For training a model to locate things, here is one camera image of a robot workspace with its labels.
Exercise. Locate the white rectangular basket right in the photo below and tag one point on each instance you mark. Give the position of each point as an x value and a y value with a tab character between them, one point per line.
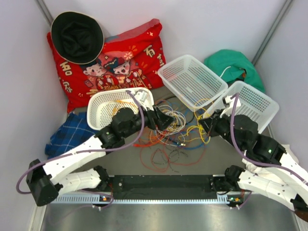
256	105

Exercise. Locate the white rectangular basket centre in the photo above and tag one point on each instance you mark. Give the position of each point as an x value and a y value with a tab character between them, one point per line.
192	82

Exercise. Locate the black round hat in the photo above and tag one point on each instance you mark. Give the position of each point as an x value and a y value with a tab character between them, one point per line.
77	38

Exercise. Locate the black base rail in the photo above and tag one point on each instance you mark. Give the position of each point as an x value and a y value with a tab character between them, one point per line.
162	187

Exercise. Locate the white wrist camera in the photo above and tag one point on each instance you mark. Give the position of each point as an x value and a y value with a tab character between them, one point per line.
145	98
229	103

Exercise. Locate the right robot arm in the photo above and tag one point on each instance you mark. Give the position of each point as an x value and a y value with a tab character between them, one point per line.
270	169

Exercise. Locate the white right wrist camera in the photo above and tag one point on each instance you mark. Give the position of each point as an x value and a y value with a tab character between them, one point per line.
229	103

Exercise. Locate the blue plaid cloth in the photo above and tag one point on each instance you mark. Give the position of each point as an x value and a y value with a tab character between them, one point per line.
73	132

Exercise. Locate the white basket with rounded corners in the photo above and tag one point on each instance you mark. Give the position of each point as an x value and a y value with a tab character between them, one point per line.
104	105

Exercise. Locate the green cloth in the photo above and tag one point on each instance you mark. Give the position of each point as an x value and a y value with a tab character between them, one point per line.
233	66

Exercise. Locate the red printed pillow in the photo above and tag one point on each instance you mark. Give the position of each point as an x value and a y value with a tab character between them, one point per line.
128	60

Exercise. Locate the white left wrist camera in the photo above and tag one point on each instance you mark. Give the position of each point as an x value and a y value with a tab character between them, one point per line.
145	98

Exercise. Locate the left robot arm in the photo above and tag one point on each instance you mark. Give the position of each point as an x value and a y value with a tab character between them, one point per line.
49	180

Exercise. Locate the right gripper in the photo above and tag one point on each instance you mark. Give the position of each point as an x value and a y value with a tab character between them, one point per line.
209	125

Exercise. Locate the white rectangular basket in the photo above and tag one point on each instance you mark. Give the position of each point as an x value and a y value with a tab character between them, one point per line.
256	105
192	82

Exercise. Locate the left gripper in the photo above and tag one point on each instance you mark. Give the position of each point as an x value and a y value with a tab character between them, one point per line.
159	121

